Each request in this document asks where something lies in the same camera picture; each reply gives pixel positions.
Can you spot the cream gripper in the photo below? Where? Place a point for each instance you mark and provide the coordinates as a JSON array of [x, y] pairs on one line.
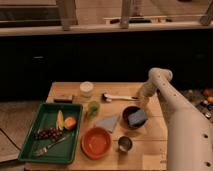
[[144, 96]]

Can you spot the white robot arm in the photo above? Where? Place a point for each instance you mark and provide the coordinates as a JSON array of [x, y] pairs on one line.
[[190, 138]]

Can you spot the dark bowl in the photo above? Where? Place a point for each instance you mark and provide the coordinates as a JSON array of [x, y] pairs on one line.
[[126, 112]]

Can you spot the red bowl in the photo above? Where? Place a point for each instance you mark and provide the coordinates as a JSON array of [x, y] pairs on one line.
[[96, 143]]

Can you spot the blue sponge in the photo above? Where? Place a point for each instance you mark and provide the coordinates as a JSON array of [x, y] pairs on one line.
[[137, 118]]

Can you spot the grey folded cloth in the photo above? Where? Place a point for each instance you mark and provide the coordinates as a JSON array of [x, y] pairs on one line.
[[109, 123]]

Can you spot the spice bottle rack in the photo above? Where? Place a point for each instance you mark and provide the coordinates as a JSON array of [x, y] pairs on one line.
[[203, 101]]

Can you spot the green plastic cup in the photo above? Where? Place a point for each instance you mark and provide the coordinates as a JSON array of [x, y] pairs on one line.
[[93, 108]]

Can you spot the small metal cup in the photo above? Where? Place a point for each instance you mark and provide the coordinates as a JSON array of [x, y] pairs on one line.
[[125, 144]]

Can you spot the white lidded jar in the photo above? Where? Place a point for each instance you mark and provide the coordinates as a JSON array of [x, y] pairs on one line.
[[86, 89]]

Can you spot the orange peach fruit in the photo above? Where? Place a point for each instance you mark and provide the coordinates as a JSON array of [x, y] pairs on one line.
[[70, 123]]

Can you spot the dark wooden block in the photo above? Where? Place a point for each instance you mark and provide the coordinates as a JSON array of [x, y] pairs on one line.
[[63, 99]]

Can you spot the yellow banana piece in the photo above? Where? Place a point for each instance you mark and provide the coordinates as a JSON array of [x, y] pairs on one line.
[[60, 121]]

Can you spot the green plastic tray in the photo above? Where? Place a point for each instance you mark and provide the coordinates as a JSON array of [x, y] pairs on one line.
[[45, 142]]

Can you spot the bunch of dark grapes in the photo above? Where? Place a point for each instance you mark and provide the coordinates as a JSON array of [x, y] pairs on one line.
[[51, 133]]

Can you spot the metal fork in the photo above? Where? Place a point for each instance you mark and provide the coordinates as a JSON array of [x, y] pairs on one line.
[[45, 149]]

